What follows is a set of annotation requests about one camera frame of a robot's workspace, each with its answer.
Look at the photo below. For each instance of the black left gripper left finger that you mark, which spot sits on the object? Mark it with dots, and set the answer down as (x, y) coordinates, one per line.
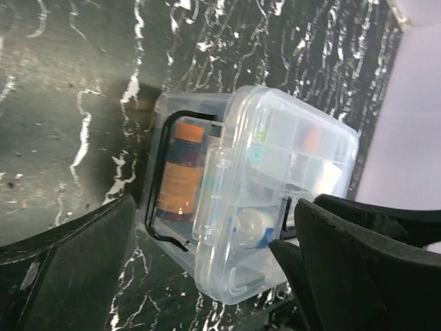
(65, 278)

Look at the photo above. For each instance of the small orange cap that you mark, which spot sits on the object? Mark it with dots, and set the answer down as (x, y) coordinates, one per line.
(312, 139)

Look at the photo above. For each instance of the white ointment tube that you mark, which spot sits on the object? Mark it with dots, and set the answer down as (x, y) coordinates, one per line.
(252, 229)

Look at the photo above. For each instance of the clear box lid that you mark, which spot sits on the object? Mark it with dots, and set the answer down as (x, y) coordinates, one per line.
(259, 161)

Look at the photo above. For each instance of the brown pill bottle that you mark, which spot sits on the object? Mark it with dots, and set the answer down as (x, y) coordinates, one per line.
(182, 173)

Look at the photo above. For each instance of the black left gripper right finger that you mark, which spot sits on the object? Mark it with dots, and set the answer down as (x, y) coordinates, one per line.
(357, 266)

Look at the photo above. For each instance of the clear medicine kit box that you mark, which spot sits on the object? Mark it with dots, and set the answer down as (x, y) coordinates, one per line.
(206, 110)

